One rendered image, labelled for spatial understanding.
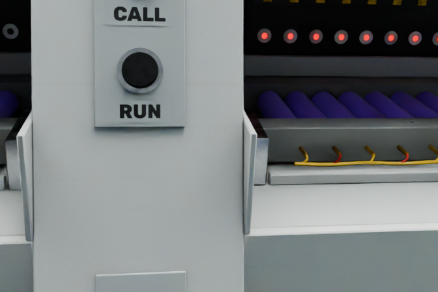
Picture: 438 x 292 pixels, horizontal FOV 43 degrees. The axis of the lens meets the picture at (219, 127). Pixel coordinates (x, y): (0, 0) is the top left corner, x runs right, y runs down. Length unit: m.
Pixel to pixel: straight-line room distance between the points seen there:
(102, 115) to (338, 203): 0.13
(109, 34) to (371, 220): 0.15
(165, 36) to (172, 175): 0.06
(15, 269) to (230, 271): 0.10
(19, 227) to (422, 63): 0.33
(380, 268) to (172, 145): 0.12
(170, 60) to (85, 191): 0.07
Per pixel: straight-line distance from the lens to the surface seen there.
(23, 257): 0.26
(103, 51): 0.25
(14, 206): 0.29
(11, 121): 0.33
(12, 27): 0.43
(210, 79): 0.25
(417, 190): 0.33
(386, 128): 0.34
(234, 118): 0.25
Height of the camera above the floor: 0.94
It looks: 1 degrees down
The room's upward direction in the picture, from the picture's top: straight up
